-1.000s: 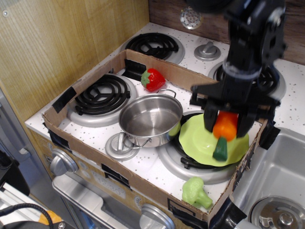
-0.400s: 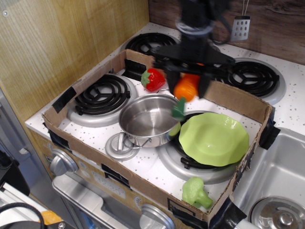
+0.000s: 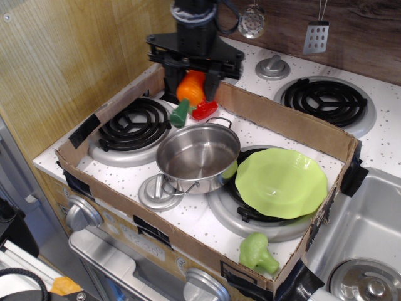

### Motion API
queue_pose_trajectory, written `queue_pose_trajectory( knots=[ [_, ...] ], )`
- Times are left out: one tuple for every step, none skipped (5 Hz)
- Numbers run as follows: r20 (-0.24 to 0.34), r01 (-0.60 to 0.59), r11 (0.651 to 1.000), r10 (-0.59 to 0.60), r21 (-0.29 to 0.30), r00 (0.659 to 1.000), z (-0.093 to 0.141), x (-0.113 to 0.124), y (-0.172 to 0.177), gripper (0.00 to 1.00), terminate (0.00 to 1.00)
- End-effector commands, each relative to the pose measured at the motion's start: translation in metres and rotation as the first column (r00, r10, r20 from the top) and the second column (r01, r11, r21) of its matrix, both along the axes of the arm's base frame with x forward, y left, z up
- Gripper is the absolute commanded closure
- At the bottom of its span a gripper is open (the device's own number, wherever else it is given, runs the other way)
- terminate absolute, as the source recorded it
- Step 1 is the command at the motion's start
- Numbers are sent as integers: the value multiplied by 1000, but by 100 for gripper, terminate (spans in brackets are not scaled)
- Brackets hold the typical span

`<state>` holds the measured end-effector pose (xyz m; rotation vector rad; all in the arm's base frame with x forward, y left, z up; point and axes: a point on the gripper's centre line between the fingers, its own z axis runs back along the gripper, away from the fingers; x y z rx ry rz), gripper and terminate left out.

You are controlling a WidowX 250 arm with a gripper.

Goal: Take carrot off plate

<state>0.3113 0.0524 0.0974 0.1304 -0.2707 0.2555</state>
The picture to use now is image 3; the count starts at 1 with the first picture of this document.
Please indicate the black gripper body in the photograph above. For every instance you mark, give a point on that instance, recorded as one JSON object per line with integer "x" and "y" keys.
{"x": 196, "y": 48}

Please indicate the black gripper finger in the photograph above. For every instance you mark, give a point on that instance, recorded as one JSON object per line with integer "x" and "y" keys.
{"x": 213, "y": 78}
{"x": 174, "y": 73}

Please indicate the orange toy carrot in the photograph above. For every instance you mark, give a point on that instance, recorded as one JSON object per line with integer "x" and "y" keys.
{"x": 189, "y": 93}

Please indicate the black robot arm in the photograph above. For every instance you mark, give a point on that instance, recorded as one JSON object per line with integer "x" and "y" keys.
{"x": 200, "y": 12}

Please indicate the green plastic plate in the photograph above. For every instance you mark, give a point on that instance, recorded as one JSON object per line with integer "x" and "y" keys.
{"x": 281, "y": 183}

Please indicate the back left black burner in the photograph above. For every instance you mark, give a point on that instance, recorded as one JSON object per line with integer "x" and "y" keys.
{"x": 231, "y": 81}

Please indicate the black burner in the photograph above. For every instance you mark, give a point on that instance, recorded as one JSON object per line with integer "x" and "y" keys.
{"x": 231, "y": 81}
{"x": 131, "y": 138}
{"x": 234, "y": 214}
{"x": 336, "y": 101}

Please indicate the red toy strawberry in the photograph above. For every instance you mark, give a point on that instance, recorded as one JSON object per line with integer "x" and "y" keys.
{"x": 203, "y": 110}

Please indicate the hanging metal strainer ladle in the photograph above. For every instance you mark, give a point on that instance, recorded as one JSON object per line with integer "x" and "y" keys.
{"x": 252, "y": 20}

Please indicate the front left black burner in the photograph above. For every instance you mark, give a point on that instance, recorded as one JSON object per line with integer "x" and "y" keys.
{"x": 131, "y": 138}

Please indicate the silver stovetop knob back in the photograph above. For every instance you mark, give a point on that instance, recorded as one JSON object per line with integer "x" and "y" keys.
{"x": 273, "y": 68}

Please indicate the silver stovetop knob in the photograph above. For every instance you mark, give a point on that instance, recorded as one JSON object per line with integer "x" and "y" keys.
{"x": 157, "y": 195}
{"x": 273, "y": 68}

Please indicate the stainless steel pot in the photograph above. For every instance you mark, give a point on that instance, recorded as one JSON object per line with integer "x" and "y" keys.
{"x": 197, "y": 159}

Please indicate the hanging metal spatula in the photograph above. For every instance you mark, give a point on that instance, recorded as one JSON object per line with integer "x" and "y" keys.
{"x": 316, "y": 36}

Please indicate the back right black burner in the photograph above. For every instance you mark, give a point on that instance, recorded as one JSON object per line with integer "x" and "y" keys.
{"x": 336, "y": 101}

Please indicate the silver stovetop knob front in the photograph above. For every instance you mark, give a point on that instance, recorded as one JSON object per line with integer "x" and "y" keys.
{"x": 157, "y": 195}

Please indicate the front right black burner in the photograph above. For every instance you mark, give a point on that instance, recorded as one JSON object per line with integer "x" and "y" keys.
{"x": 234, "y": 214}

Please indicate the cardboard fence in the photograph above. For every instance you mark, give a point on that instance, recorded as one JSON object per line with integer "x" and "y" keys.
{"x": 196, "y": 235}

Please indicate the left silver oven knob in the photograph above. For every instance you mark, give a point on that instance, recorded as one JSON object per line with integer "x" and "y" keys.
{"x": 82, "y": 214}

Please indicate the silver oven knob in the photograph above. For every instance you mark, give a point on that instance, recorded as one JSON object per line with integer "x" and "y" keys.
{"x": 201, "y": 286}
{"x": 82, "y": 214}

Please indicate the green toy broccoli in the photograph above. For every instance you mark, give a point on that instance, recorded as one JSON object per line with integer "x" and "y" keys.
{"x": 253, "y": 252}

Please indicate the right silver oven knob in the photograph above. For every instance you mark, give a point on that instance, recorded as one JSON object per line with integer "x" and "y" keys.
{"x": 201, "y": 286}

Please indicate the stainless steel sink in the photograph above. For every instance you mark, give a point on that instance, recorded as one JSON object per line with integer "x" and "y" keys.
{"x": 366, "y": 225}

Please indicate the orange cloth piece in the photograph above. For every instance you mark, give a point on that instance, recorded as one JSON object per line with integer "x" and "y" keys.
{"x": 64, "y": 286}

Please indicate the silver sink drain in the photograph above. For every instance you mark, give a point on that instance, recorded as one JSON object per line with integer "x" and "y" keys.
{"x": 364, "y": 279}

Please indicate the silver oven door handle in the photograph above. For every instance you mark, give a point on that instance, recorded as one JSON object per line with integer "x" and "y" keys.
{"x": 122, "y": 274}

